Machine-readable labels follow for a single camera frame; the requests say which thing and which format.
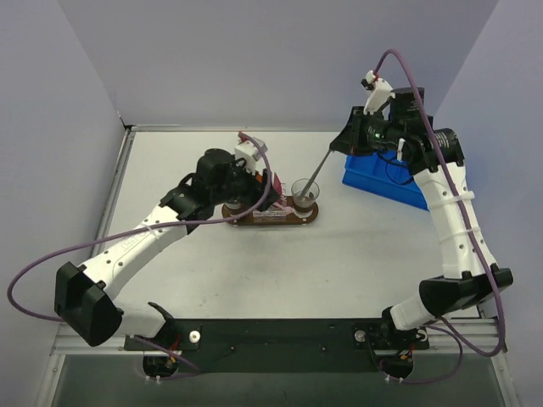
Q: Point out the magenta toothpaste tube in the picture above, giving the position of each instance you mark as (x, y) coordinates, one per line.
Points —
(276, 183)

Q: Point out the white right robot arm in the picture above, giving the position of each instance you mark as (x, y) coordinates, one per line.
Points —
(470, 273)

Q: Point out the brown oval wooden tray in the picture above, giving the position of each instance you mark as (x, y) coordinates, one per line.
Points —
(291, 220)

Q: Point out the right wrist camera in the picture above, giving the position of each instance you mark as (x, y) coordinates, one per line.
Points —
(379, 92)

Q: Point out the pink toothbrush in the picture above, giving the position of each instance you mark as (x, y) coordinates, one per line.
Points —
(286, 209)

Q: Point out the clear textured toothbrush holder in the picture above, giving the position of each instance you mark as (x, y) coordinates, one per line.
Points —
(277, 212)

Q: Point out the blue plastic bin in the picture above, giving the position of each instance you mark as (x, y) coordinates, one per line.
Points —
(382, 175)

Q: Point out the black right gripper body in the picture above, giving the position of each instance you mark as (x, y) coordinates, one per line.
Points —
(354, 131)

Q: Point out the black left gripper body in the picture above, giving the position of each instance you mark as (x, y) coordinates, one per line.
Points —
(263, 186)

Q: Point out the dark glass cup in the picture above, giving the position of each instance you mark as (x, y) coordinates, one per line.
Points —
(233, 209)
(304, 197)

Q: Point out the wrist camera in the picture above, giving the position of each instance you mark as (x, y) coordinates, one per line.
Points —
(379, 92)
(248, 153)

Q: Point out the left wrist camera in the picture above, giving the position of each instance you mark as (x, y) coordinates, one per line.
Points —
(248, 153)

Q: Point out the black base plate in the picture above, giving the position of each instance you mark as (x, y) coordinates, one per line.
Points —
(274, 345)

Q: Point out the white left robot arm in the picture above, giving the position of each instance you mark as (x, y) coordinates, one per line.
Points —
(85, 294)

